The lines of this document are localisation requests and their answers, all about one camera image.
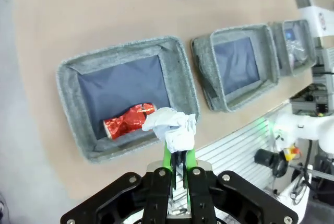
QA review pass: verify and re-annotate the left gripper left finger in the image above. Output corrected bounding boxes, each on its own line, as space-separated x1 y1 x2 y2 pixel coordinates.
60 140 173 224

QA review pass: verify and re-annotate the crushed red soda can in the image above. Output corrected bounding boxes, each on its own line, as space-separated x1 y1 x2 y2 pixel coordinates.
102 103 157 140

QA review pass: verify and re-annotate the white paper ball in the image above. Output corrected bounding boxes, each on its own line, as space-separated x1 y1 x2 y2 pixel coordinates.
141 107 198 154

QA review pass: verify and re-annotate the yellow emergency stop button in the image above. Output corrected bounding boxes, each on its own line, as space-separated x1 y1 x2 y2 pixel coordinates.
283 145 300 162

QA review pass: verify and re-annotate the grey fabric basket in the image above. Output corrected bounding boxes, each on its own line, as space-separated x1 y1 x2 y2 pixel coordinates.
56 35 201 164
190 22 280 113
270 19 318 77

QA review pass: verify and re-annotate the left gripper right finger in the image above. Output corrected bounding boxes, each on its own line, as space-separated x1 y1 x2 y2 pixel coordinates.
183 148 299 224

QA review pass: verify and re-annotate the aluminium equipment rack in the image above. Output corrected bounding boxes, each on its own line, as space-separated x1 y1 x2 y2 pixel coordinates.
289 38 334 117

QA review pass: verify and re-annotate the aluminium profile base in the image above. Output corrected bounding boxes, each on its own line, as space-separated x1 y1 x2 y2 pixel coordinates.
169 101 295 209

